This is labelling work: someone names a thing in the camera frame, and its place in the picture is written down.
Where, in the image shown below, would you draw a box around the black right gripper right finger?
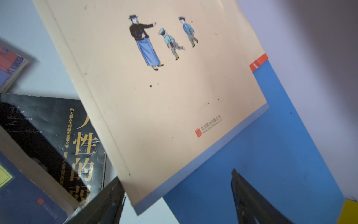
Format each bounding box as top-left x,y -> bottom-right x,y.
231,169 -> 293,224

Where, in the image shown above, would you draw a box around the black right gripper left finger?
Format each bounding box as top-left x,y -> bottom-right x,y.
65,177 -> 126,224

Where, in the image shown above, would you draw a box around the dark blue book yellow label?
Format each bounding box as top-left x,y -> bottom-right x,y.
1,153 -> 68,224

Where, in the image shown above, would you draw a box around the cream book blue edge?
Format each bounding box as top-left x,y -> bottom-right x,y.
34,1 -> 269,215

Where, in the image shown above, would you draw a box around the cream book red edge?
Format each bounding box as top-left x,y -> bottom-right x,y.
221,0 -> 268,72

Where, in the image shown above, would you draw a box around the yellow shelf pink blue boards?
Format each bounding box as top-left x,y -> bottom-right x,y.
164,62 -> 358,224

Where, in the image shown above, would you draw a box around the black book gold lettering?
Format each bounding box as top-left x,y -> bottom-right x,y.
1,94 -> 107,207

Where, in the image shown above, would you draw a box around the pink children's book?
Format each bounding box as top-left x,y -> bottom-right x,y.
1,39 -> 29,93

